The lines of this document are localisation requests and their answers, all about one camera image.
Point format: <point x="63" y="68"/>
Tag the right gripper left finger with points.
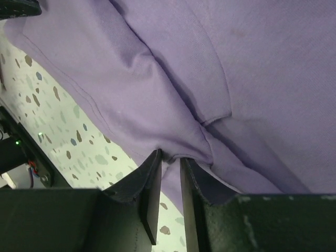
<point x="123" y="217"/>

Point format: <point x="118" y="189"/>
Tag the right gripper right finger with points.
<point x="219" y="219"/>

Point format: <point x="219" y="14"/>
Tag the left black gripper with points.
<point x="19" y="8"/>

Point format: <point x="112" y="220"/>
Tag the purple t shirt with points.
<point x="247" y="88"/>

